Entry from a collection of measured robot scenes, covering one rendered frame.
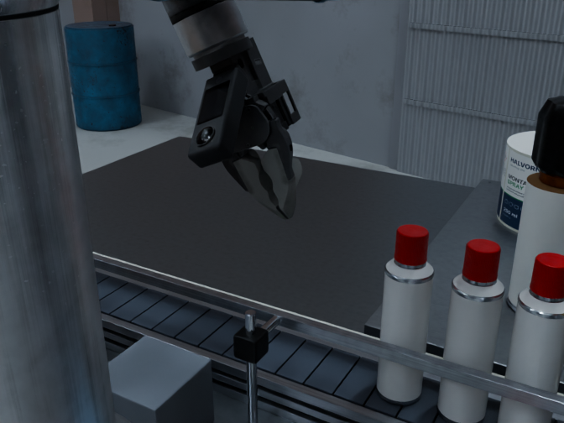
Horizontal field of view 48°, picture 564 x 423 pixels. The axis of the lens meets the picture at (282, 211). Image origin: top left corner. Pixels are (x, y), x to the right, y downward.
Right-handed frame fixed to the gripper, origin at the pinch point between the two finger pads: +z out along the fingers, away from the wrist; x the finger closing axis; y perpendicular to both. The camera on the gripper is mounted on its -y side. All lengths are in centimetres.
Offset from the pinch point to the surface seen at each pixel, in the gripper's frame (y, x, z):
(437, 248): 34.2, -3.9, 24.5
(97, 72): 317, 300, -41
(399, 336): -7.1, -11.5, 14.7
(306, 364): -4.7, 2.9, 18.4
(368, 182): 73, 21, 22
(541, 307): -7.4, -26.6, 13.2
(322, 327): -7.5, -3.4, 12.0
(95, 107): 313, 315, -18
